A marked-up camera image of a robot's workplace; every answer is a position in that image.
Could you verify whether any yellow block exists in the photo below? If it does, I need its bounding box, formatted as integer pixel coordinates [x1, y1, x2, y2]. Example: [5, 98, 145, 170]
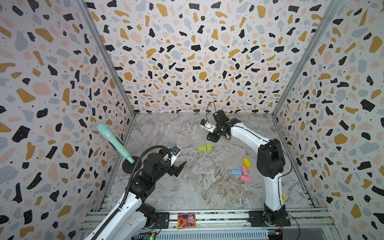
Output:
[243, 158, 252, 169]

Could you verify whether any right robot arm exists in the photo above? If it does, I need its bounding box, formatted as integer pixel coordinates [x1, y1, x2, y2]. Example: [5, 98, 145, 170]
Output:
[200, 110, 288, 226]

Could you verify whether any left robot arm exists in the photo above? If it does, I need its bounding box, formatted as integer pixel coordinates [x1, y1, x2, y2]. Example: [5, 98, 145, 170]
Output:
[86, 145, 186, 240]

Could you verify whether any blue block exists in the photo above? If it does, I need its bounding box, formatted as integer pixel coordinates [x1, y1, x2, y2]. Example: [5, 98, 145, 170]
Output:
[232, 170, 243, 176]

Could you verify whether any colourful card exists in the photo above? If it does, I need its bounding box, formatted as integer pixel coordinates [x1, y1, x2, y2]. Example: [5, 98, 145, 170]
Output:
[177, 213, 197, 230]

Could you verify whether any pink block upper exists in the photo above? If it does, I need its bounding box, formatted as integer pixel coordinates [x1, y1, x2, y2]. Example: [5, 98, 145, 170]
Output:
[241, 166, 249, 177]

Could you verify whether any pink block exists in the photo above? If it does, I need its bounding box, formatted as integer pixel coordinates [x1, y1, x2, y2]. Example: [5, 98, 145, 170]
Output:
[241, 176, 252, 183]
[241, 166, 249, 177]

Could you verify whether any pink block lower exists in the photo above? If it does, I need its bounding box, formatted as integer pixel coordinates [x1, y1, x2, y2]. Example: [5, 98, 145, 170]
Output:
[241, 176, 252, 183]

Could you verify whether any mint green toy microphone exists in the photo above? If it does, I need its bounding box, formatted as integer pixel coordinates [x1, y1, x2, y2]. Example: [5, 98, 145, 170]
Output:
[97, 124, 135, 164]

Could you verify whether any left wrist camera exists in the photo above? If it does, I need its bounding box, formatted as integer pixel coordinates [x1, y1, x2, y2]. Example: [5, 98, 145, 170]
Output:
[171, 146, 181, 156]

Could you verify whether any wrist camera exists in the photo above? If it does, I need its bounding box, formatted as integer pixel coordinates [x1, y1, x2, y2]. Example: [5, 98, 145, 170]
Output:
[200, 119, 212, 129]
[171, 146, 181, 156]

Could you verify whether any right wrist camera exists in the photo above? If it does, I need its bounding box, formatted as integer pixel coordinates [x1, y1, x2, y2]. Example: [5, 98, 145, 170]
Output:
[200, 119, 212, 129]

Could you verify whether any aluminium front rail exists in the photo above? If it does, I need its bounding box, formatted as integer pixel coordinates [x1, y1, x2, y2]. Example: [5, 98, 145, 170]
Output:
[79, 208, 338, 240]

